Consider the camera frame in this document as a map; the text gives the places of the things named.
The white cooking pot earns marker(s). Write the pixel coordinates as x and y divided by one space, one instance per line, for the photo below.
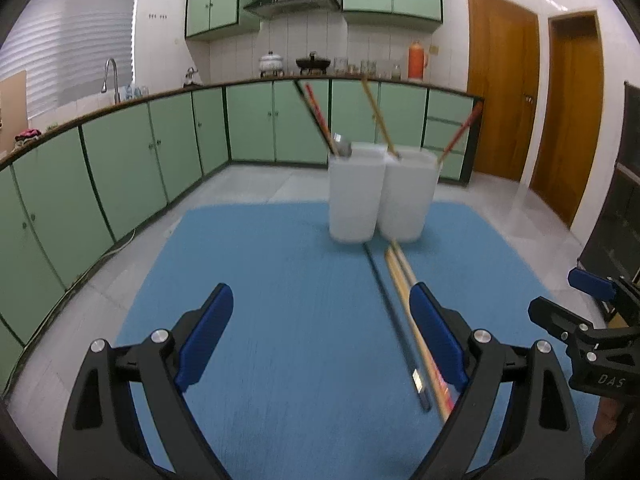
271 65

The green lower kitchen cabinets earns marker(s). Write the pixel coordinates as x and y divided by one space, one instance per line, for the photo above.
78 190

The orange thermos flask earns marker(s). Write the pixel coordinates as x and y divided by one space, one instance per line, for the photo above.
417 61

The white window blind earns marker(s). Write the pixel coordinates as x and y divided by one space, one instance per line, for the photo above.
63 45

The black glass cabinet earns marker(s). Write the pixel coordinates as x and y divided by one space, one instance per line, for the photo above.
613 246

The person's right hand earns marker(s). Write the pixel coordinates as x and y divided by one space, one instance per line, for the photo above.
606 419

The plain bamboo chopstick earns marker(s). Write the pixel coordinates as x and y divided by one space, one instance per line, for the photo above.
404 278
378 117

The wooden door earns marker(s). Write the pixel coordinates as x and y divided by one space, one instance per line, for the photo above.
504 65
573 113

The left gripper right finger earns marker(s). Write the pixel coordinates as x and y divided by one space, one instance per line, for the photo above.
539 437

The metal spoon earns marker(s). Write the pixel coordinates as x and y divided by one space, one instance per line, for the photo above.
343 147

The red orange handled chopstick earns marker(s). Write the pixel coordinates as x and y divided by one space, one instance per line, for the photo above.
428 320

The black wok with lid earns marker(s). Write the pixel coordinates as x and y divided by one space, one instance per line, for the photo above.
313 64

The pink cloth on counter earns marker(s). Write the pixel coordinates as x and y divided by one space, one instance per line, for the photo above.
26 136

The wooden door right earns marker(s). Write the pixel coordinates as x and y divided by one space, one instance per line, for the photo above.
573 113

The black range hood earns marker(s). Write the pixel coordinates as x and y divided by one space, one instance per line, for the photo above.
271 9

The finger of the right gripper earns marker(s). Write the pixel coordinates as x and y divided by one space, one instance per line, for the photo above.
563 325
614 296

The chrome kitchen faucet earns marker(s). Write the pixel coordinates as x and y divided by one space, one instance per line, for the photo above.
111 73

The white double utensil holder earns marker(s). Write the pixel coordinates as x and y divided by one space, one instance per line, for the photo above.
374 191

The wooden door left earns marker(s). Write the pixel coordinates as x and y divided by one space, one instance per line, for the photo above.
504 65

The blue table mat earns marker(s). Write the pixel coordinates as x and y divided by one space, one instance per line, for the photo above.
308 380

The brown cardboard box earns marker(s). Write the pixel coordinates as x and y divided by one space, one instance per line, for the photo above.
13 110

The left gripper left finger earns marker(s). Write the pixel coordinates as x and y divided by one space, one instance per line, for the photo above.
101 436

